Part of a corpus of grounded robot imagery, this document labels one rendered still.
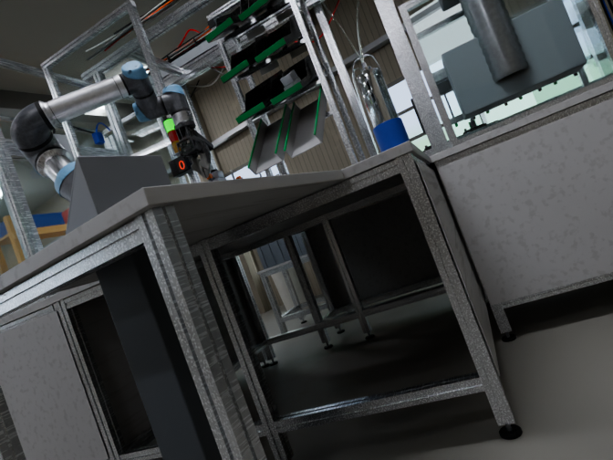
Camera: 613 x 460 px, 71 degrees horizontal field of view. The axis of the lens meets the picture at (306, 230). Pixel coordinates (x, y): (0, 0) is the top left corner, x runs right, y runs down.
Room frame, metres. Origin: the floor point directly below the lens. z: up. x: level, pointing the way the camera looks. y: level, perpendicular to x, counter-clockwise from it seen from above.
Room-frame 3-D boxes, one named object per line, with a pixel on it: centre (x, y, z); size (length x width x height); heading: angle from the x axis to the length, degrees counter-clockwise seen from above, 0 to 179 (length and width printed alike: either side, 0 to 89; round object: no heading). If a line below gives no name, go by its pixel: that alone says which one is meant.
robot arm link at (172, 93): (1.60, 0.29, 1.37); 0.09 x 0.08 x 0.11; 100
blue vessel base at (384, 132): (2.21, -0.58, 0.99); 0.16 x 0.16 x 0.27
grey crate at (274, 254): (3.81, 0.11, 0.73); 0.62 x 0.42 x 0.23; 69
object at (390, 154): (2.09, 0.10, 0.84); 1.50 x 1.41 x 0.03; 69
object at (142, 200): (1.17, 0.41, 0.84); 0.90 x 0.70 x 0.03; 59
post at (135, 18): (1.88, 0.38, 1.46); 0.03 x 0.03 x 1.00; 69
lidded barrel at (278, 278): (5.40, 0.40, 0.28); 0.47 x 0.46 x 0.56; 149
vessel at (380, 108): (2.21, -0.58, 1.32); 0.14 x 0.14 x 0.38
